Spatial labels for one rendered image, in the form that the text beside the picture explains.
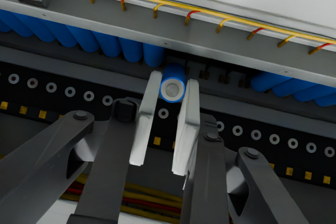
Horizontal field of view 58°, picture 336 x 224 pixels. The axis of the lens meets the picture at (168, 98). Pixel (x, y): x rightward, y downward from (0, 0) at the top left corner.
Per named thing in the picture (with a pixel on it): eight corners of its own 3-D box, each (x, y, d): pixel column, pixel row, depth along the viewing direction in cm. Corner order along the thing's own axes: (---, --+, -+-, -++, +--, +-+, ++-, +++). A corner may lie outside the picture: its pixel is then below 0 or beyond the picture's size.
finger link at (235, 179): (196, 158, 13) (264, 174, 13) (195, 110, 18) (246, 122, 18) (187, 186, 13) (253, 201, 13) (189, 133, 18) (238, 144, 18)
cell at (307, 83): (273, 76, 29) (307, 56, 22) (291, 80, 29) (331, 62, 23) (269, 94, 29) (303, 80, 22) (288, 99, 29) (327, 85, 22)
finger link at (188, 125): (185, 122, 14) (200, 125, 14) (188, 77, 21) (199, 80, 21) (171, 174, 15) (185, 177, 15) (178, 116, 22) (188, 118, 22)
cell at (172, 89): (167, 85, 27) (163, 107, 20) (161, 65, 26) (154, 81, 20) (187, 79, 26) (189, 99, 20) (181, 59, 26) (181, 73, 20)
